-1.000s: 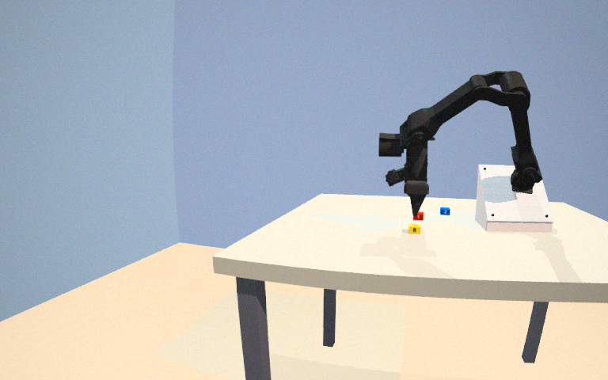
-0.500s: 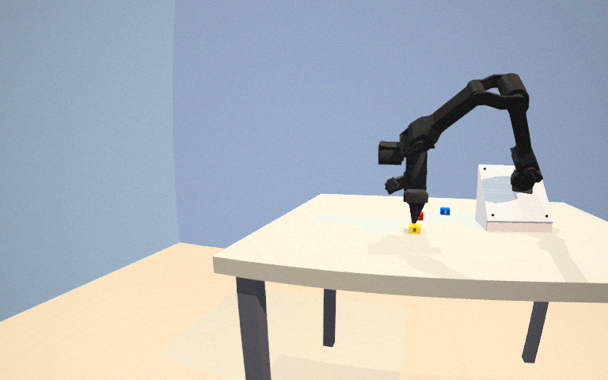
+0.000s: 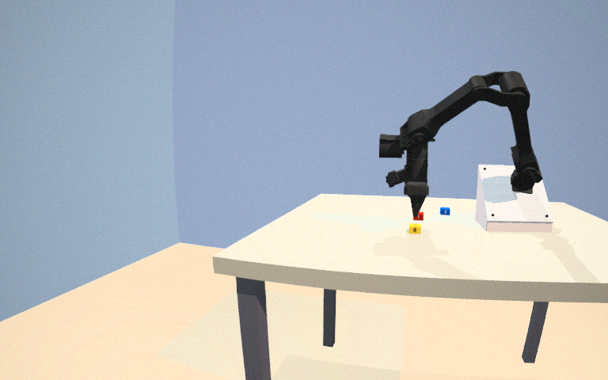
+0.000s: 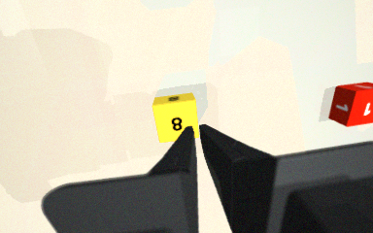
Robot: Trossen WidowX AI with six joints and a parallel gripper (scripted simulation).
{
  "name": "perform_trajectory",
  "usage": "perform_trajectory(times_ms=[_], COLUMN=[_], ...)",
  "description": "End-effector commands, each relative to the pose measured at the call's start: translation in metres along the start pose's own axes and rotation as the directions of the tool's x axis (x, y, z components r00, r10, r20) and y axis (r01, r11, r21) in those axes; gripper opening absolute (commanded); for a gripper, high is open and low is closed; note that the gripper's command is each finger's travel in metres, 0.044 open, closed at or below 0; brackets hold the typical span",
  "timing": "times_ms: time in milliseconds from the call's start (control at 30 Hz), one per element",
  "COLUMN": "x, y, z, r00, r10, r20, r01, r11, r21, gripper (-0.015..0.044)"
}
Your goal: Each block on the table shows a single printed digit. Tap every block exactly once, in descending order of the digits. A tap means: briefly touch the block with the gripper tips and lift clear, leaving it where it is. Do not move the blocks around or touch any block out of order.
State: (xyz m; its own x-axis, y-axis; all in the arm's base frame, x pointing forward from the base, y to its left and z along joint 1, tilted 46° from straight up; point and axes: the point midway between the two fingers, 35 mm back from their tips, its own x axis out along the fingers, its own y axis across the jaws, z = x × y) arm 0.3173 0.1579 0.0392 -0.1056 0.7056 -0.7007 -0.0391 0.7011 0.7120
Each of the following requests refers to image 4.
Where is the yellow block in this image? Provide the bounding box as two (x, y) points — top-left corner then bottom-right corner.
(153, 93), (199, 143)

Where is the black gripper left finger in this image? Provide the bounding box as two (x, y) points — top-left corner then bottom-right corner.
(41, 126), (199, 233)

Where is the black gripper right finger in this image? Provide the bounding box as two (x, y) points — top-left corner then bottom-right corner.
(199, 124), (373, 233)

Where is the red block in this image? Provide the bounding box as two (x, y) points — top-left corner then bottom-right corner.
(328, 83), (373, 127)

